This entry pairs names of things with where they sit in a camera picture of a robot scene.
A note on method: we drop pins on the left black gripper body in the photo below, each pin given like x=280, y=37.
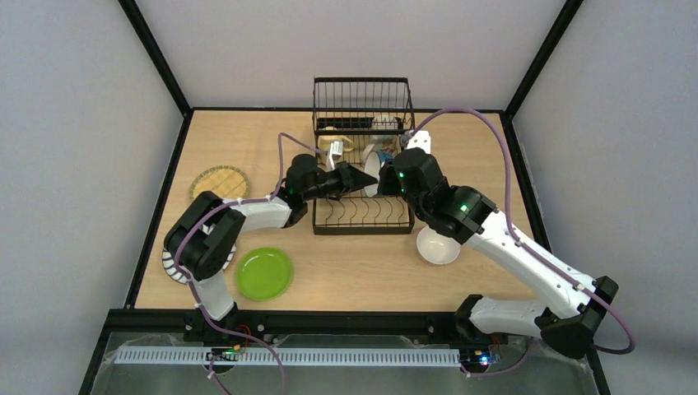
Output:
x=342, y=179

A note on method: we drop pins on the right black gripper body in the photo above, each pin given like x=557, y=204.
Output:
x=388, y=181

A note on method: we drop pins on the black rimmed white bowl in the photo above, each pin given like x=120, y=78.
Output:
x=373, y=164

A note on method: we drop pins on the yellow ceramic mug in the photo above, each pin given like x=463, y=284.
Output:
x=324, y=140

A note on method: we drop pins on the black wire dish rack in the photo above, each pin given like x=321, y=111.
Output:
x=347, y=106

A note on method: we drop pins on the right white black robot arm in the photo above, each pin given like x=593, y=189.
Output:
x=570, y=305

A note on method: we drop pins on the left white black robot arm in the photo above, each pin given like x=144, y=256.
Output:
x=201, y=240

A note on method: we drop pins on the plain white bowl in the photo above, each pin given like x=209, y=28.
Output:
x=435, y=248

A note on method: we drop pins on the woven bamboo plate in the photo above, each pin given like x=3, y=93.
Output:
x=226, y=181

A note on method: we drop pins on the green plastic plate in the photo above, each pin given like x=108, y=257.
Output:
x=263, y=274

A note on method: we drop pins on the blue striped white plate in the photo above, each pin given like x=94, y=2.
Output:
x=167, y=261

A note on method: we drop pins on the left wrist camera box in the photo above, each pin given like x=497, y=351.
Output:
x=334, y=155

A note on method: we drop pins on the white slotted cable duct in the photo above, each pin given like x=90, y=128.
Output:
x=340, y=357

